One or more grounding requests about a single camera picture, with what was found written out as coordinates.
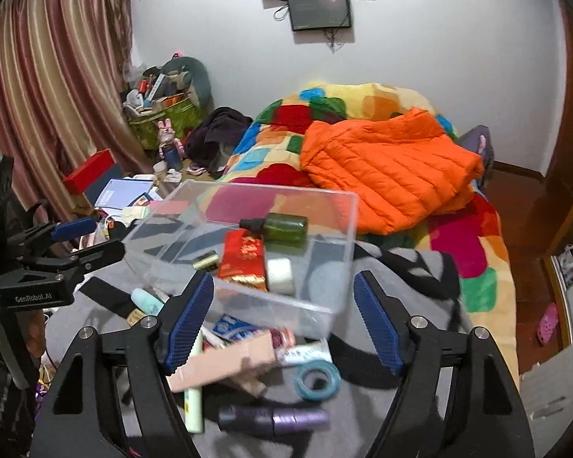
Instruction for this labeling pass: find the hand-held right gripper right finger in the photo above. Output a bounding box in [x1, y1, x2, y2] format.
[352, 269, 536, 458]

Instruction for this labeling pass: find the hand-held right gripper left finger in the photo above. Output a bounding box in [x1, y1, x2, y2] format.
[29, 271, 215, 458]

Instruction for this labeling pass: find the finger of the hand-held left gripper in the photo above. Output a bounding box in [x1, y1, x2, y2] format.
[7, 216, 99, 261]
[16, 240, 126, 287]

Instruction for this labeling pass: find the white tube with red end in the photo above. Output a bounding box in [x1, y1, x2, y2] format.
[201, 324, 230, 350]

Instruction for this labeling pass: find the blue tissue packet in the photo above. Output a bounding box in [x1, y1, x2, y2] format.
[210, 314, 268, 344]

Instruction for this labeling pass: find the mint green bottle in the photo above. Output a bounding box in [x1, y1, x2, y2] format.
[131, 287, 165, 316]

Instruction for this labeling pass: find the beige tube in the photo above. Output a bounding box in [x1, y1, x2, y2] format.
[166, 331, 278, 397]

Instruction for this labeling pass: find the clear plastic storage box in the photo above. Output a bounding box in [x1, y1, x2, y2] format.
[123, 179, 361, 344]

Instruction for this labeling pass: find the white printed tube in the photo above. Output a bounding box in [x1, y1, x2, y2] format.
[274, 339, 332, 367]

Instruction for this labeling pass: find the pale green tube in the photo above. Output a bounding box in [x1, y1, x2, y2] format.
[184, 329, 206, 435]

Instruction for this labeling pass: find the pink crinkled wrapper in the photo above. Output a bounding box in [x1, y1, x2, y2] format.
[272, 327, 297, 348]

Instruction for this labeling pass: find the blue tape roll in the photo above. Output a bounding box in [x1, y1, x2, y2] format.
[293, 360, 342, 402]

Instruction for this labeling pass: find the purple bottle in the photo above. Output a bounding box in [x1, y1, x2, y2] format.
[217, 404, 330, 435]

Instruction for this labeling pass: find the blue white booklet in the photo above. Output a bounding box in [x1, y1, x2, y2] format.
[95, 179, 154, 211]

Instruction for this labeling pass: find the red box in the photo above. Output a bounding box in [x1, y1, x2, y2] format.
[62, 149, 115, 196]

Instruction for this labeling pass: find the small gold-capped bottle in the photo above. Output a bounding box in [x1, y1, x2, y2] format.
[192, 250, 220, 275]

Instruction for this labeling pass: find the red gold envelope packet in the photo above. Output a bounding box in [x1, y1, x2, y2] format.
[217, 229, 268, 293]

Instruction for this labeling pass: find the white tape roll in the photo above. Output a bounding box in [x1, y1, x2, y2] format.
[265, 258, 295, 295]

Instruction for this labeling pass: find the green bag of clutter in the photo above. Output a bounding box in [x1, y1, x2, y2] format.
[124, 98, 204, 151]

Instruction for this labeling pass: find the colourful patchwork blanket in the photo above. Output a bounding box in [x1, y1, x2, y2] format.
[217, 82, 509, 316]

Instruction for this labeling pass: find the green bottle with black cap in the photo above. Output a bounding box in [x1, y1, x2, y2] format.
[239, 213, 309, 248]

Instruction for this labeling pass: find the pink bunny toy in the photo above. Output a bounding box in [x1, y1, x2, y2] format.
[157, 119, 185, 170]

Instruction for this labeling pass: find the striped pink curtain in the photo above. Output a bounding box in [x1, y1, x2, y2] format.
[0, 0, 146, 223]

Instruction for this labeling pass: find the orange puffer jacket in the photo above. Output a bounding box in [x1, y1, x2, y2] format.
[299, 107, 485, 235]

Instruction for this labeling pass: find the person's patterned clothing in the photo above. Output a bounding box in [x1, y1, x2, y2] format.
[0, 312, 49, 458]

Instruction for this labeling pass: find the dark clothes pile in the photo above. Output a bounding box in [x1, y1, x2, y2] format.
[186, 106, 254, 177]

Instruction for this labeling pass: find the pink clog shoe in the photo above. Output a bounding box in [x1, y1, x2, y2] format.
[535, 303, 559, 347]

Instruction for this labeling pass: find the dark green cushion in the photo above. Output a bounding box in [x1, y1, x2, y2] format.
[162, 55, 213, 106]

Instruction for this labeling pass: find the small black monitor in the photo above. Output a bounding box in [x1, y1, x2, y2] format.
[286, 0, 353, 32]

